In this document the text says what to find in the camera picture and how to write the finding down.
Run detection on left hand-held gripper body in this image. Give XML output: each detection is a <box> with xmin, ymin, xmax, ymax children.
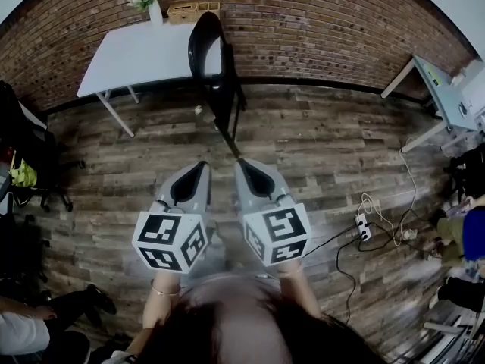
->
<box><xmin>131</xmin><ymin>198</ymin><xmax>210</xmax><ymax>276</ymax></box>

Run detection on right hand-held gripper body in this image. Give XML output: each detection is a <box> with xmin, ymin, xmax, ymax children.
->
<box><xmin>236</xmin><ymin>196</ymin><xmax>312</xmax><ymax>268</ymax></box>

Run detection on person's left forearm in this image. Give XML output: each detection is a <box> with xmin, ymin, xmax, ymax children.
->
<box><xmin>142</xmin><ymin>269</ymin><xmax>183</xmax><ymax>331</ymax></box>

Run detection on person's right forearm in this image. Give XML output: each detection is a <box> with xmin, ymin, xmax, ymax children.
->
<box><xmin>278</xmin><ymin>262</ymin><xmax>323</xmax><ymax>318</ymax></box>

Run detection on black office chair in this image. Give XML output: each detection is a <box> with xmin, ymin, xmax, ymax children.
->
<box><xmin>443</xmin><ymin>146</ymin><xmax>485</xmax><ymax>200</ymax></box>
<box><xmin>0</xmin><ymin>80</ymin><xmax>86</xmax><ymax>214</ymax></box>

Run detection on person's grey trousers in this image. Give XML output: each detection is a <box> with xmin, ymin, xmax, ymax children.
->
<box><xmin>206</xmin><ymin>221</ymin><xmax>266</xmax><ymax>276</ymax></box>

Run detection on person's pale shirt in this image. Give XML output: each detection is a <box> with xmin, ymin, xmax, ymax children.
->
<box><xmin>177</xmin><ymin>273</ymin><xmax>285</xmax><ymax>314</ymax></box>

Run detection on white power strip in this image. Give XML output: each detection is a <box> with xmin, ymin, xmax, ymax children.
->
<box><xmin>355</xmin><ymin>213</ymin><xmax>375</xmax><ymax>241</ymax></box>

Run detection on white table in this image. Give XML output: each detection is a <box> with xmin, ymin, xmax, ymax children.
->
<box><xmin>77</xmin><ymin>20</ymin><xmax>224</xmax><ymax>139</ymax></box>

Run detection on yellow-green bag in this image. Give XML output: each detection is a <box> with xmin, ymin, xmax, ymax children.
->
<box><xmin>9</xmin><ymin>157</ymin><xmax>39</xmax><ymax>188</ymax></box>

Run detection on white vase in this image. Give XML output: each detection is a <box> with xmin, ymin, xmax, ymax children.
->
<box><xmin>148</xmin><ymin>0</ymin><xmax>164</xmax><ymax>25</ymax></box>

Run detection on wicker organiser box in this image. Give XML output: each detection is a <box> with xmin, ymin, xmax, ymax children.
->
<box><xmin>166</xmin><ymin>1</ymin><xmax>221</xmax><ymax>25</ymax></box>

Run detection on light blue desk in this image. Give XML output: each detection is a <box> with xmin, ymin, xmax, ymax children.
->
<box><xmin>380</xmin><ymin>54</ymin><xmax>485</xmax><ymax>154</ymax></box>

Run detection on green flat item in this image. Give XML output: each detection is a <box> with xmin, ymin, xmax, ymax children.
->
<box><xmin>424</xmin><ymin>61</ymin><xmax>445</xmax><ymax>87</ymax></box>

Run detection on pale wrist bracelet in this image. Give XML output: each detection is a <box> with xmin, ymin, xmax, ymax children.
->
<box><xmin>278</xmin><ymin>265</ymin><xmax>304</xmax><ymax>279</ymax></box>

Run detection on black cable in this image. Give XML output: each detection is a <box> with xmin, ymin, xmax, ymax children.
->
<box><xmin>336</xmin><ymin>209</ymin><xmax>443</xmax><ymax>325</ymax></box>
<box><xmin>302</xmin><ymin>224</ymin><xmax>361</xmax><ymax>257</ymax></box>

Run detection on thin gold bracelet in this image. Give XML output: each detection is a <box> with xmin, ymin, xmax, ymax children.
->
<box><xmin>150</xmin><ymin>278</ymin><xmax>182</xmax><ymax>297</ymax></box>

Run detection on white cable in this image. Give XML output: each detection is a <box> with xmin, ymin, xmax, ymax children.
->
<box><xmin>358</xmin><ymin>136</ymin><xmax>418</xmax><ymax>246</ymax></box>

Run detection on white metal desk frame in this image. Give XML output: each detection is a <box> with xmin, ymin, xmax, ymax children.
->
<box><xmin>422</xmin><ymin>305</ymin><xmax>485</xmax><ymax>364</ymax></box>

